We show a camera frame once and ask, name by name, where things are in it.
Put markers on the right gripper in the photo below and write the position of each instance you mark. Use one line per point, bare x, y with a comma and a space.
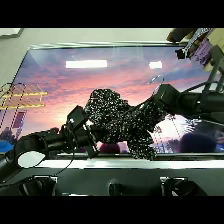
167, 97

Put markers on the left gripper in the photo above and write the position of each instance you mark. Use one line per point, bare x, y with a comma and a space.
89, 141

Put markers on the black white speckled garment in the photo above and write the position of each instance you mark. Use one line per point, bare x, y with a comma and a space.
113, 113

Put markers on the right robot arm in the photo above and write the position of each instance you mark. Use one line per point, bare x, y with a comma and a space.
203, 103

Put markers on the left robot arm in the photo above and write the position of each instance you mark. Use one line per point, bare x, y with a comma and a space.
40, 141

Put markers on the light wooden clothes hanger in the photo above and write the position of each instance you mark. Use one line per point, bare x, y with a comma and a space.
28, 94
25, 106

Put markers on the purple garment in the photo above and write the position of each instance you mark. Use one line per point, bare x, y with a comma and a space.
202, 51

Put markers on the brown garment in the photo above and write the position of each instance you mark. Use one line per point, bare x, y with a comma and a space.
178, 34

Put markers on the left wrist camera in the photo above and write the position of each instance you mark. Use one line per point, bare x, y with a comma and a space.
77, 116

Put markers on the silver frame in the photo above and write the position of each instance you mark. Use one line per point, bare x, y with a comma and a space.
116, 163

